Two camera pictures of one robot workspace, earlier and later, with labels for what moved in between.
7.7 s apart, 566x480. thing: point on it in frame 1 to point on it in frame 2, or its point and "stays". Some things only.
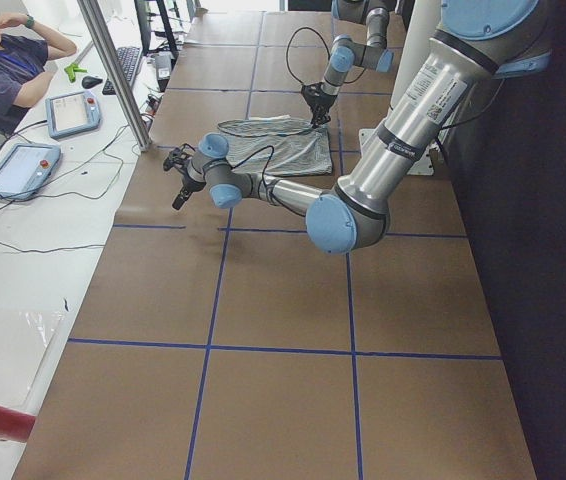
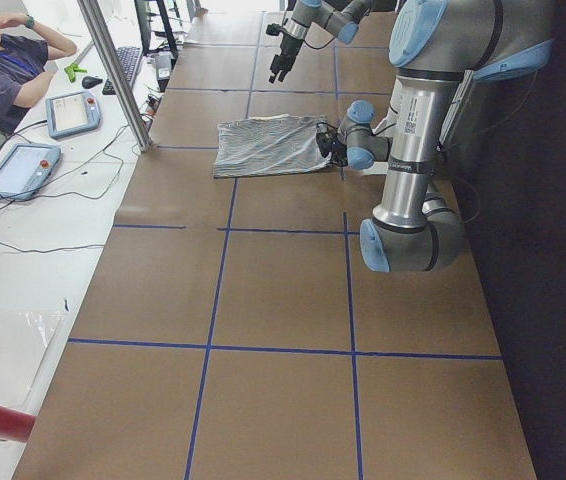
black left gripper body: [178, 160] to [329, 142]
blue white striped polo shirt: [278, 145] stays
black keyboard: [129, 58] stays
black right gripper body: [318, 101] to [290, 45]
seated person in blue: [5, 61] stays
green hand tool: [72, 69] stays
